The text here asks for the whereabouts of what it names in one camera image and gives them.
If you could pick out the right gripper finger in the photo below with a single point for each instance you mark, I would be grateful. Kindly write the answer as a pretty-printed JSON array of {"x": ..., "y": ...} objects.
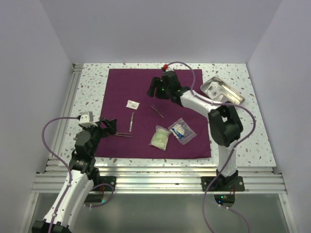
[
  {"x": 160, "y": 93},
  {"x": 155, "y": 84}
]

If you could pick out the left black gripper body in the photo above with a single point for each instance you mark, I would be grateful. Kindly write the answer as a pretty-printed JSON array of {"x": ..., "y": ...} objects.
[{"x": 97, "y": 132}]

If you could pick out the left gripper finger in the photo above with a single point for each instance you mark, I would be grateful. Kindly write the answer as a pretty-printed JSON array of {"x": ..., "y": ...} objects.
[
  {"x": 107, "y": 122},
  {"x": 111, "y": 129}
]

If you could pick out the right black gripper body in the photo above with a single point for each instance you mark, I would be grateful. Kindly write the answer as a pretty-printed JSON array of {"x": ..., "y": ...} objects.
[{"x": 161, "y": 84}]

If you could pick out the thin dark tweezers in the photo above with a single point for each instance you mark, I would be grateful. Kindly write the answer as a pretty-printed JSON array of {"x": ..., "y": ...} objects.
[{"x": 157, "y": 111}]

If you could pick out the small white packet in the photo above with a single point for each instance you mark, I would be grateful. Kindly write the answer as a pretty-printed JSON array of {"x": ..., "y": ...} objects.
[
  {"x": 215, "y": 93},
  {"x": 132, "y": 104}
]

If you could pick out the clear bag blue white gloves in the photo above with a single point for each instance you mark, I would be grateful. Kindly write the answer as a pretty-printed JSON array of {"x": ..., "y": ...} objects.
[{"x": 182, "y": 132}]

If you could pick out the clear pouch with small parts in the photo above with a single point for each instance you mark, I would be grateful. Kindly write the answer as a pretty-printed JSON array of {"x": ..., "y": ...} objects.
[{"x": 213, "y": 86}]

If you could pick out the green gauze bag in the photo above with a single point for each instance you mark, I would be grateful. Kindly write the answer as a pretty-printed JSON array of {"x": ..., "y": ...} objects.
[{"x": 160, "y": 138}]

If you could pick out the white pouch with dark item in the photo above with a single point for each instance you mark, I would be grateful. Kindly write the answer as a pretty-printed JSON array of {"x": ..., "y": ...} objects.
[{"x": 221, "y": 98}]

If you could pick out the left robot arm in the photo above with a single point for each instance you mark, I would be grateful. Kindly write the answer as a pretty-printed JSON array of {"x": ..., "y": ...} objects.
[{"x": 82, "y": 177}]

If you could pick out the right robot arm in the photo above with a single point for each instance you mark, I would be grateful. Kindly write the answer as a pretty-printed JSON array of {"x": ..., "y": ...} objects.
[{"x": 224, "y": 123}]

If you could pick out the silver tweezers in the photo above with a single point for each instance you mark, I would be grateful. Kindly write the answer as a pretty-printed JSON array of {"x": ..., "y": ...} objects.
[{"x": 131, "y": 122}]

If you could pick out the purple cloth mat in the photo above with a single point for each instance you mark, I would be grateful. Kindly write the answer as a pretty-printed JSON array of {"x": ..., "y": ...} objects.
[{"x": 132, "y": 84}]

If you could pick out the metal tray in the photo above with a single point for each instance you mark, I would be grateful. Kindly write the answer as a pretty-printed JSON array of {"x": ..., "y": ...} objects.
[{"x": 224, "y": 88}]

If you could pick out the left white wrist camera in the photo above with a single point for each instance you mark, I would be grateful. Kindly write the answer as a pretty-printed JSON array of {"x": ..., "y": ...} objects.
[{"x": 86, "y": 119}]

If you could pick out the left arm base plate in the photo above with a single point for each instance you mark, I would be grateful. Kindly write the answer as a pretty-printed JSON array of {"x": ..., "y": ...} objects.
[{"x": 106, "y": 184}]

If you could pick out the aluminium frame rails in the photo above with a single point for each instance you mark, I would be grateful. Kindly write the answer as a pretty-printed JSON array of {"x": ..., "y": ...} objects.
[{"x": 256, "y": 162}]

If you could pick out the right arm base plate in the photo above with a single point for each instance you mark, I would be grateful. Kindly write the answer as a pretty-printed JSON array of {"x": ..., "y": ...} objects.
[{"x": 222, "y": 184}]

